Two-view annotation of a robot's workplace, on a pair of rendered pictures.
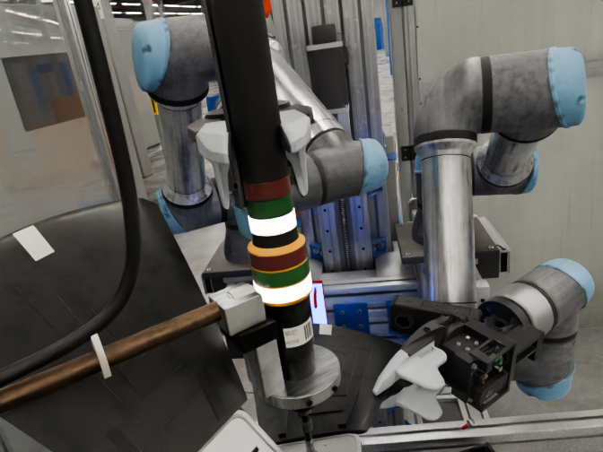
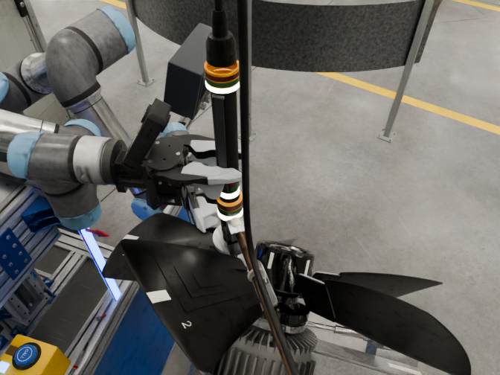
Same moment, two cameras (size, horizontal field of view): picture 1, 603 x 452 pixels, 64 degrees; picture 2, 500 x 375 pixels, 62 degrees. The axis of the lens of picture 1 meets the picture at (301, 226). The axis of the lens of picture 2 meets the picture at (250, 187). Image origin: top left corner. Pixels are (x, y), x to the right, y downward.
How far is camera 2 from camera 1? 0.62 m
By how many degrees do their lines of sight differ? 67
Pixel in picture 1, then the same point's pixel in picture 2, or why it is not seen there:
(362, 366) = (178, 231)
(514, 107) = (111, 56)
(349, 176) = not seen: hidden behind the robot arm
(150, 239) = (159, 250)
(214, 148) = (235, 177)
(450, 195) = (112, 124)
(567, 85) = (129, 34)
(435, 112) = (77, 79)
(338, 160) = not seen: hidden behind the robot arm
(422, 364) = (203, 207)
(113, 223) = (146, 260)
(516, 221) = not seen: outside the picture
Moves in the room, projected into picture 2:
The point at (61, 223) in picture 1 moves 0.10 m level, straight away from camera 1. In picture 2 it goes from (145, 280) to (68, 298)
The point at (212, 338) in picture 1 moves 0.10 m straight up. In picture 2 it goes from (216, 254) to (212, 218)
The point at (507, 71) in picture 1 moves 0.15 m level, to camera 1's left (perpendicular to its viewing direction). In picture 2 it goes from (99, 36) to (65, 74)
